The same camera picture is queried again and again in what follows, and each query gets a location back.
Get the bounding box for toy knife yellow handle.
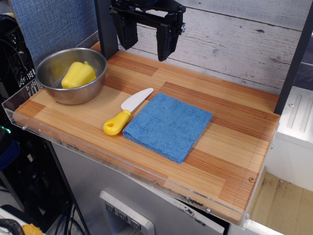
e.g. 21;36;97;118
103;88;154;136

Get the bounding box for dark vertical post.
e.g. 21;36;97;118
94;0;119;60
274;2;313;115

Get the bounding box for stainless steel bowl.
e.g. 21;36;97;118
36;48;107;105

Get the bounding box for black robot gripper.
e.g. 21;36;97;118
110;0;186;61

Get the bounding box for yellow toy capsicum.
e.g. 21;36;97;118
61;61;97;89

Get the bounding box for black plastic crate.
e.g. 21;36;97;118
0;14;42;96

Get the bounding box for folded blue cloth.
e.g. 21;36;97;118
123;93;212;164

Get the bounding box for dark vertical post right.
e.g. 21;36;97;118
274;2;313;115

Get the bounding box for dark vertical post left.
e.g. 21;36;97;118
94;0;119;60

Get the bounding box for silver toy fridge cabinet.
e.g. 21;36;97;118
51;143;229;235

